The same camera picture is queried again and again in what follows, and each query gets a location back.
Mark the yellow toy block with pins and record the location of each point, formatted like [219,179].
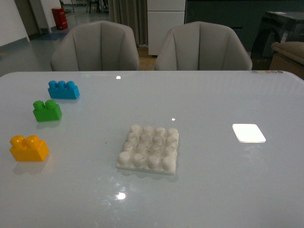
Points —
[28,149]

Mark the blue toy block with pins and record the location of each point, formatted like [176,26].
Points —
[63,90]

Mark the green toy block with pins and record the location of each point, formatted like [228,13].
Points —
[48,111]

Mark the right grey chair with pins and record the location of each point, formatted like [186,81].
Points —
[202,46]

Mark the grey chair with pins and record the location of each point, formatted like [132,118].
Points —
[97,46]
[202,46]

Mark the left grey chair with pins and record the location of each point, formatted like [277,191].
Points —
[97,46]

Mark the white drawer cabinet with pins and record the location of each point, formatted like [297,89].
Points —
[162,16]

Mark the grey curtain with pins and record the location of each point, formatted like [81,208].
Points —
[132,13]

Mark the dark kitchen counter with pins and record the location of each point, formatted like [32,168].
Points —
[244,16]

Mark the red box on floor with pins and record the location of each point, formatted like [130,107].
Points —
[60,18]

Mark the black appliance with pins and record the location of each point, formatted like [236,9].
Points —
[277,27]

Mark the white studded base plate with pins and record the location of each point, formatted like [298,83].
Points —
[150,149]

